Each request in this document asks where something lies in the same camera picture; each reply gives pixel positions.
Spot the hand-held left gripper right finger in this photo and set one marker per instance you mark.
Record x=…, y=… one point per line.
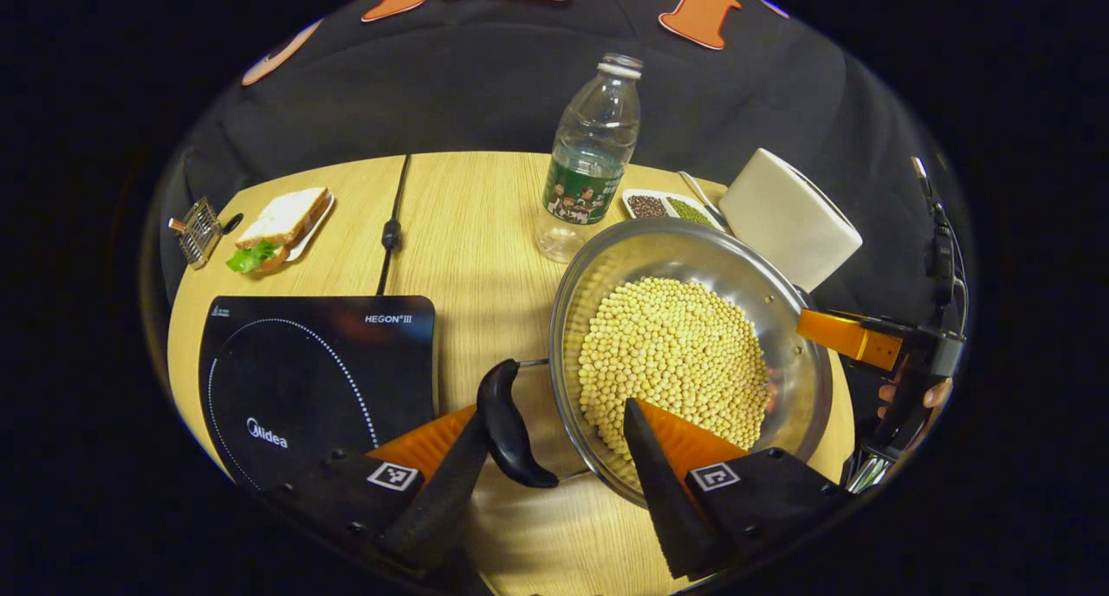
x=663, y=501

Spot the clear plastic water bottle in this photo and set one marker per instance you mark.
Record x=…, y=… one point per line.
x=589, y=163

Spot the soybeans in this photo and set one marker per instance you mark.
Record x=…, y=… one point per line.
x=676, y=353

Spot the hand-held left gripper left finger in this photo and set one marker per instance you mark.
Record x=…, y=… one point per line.
x=437, y=509

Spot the black induction cooktop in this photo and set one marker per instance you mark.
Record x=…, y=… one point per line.
x=303, y=379

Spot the sandwich with lettuce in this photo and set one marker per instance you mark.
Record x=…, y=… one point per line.
x=277, y=223

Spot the white toaster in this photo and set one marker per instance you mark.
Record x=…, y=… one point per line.
x=784, y=219

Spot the white divided bean dish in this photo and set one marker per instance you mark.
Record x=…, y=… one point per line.
x=658, y=206

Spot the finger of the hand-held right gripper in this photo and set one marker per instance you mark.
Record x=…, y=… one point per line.
x=853, y=340

